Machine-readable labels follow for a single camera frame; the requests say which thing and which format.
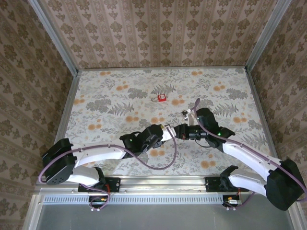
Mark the aluminium frame post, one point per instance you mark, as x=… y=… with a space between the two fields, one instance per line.
x=268 y=36
x=57 y=43

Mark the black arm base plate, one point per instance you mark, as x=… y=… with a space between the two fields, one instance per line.
x=115 y=184
x=212 y=184

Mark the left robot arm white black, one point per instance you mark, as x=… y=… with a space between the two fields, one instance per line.
x=100 y=152

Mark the grey metal panel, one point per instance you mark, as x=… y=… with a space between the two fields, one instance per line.
x=156 y=218

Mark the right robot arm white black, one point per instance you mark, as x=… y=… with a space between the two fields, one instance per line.
x=251 y=155

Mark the red padlock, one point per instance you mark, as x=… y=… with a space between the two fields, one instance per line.
x=161 y=98

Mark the aluminium mounting rail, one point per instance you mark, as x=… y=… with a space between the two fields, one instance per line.
x=163 y=184

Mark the aluminium table edge rail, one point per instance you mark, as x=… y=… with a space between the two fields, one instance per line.
x=259 y=105
x=69 y=105
x=163 y=68

